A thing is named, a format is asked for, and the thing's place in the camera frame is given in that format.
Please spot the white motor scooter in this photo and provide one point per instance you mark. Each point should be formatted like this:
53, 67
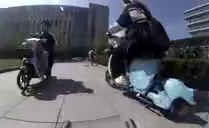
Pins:
113, 66

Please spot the person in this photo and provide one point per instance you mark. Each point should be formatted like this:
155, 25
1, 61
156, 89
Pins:
49, 45
91, 56
142, 33

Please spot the grey concrete slab plaza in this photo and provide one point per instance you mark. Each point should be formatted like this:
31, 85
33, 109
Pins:
78, 103

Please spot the dark slatted tall building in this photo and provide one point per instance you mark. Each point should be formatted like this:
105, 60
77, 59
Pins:
58, 30

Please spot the robot's own part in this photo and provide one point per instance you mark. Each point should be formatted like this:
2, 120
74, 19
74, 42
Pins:
67, 125
130, 124

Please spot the grey motor scooter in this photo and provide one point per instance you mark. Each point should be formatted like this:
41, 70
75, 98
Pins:
32, 60

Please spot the light blue fallen scooter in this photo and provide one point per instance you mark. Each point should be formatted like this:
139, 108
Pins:
172, 91

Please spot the dark green hedge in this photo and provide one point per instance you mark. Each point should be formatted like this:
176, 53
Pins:
188, 68

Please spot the grass strip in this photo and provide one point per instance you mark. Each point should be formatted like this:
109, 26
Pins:
3, 63

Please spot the white banded building, glass middle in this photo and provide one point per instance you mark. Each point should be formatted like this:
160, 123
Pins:
202, 18

